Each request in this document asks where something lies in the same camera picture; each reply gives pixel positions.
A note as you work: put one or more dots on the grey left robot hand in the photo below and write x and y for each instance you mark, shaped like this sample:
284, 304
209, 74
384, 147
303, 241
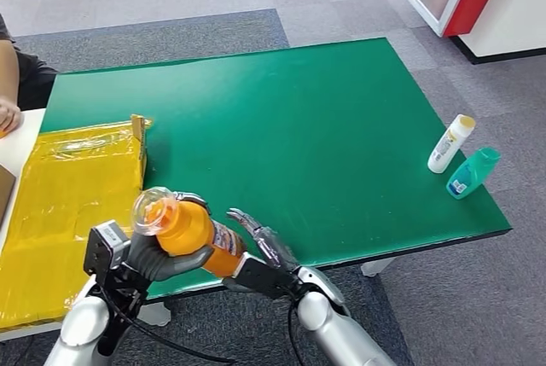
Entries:
158, 264

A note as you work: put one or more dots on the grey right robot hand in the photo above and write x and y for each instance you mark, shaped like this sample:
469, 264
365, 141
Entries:
273, 247

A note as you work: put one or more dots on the orange bottle with clear cap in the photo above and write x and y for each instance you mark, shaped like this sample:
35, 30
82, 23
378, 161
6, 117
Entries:
189, 230

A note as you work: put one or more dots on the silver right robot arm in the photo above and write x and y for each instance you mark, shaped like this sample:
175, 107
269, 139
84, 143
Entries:
341, 329

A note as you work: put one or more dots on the white bottle with yellow cap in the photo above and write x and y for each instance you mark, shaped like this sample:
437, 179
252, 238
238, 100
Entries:
450, 146

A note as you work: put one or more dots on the teal translucent bottle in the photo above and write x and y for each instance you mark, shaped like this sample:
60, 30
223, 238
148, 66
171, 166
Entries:
471, 174

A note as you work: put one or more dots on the white table foot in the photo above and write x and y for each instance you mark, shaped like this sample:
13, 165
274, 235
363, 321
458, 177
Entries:
155, 315
377, 266

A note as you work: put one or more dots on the yellow-taped cardboard box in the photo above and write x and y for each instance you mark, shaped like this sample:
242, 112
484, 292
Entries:
64, 211

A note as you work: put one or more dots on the green table mat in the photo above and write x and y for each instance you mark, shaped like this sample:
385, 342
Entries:
277, 109

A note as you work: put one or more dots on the brown cardboard piece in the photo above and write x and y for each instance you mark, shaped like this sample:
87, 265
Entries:
5, 194

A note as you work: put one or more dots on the white side table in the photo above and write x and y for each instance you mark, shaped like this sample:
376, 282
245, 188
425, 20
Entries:
16, 146

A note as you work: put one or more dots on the person's hand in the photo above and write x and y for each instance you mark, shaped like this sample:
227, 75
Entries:
8, 117

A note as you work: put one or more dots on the person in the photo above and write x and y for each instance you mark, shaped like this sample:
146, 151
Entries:
26, 78

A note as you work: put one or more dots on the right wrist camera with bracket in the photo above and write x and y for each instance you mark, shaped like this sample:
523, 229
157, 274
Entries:
264, 278

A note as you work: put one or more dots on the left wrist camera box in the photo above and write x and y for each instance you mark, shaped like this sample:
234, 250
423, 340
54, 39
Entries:
106, 247

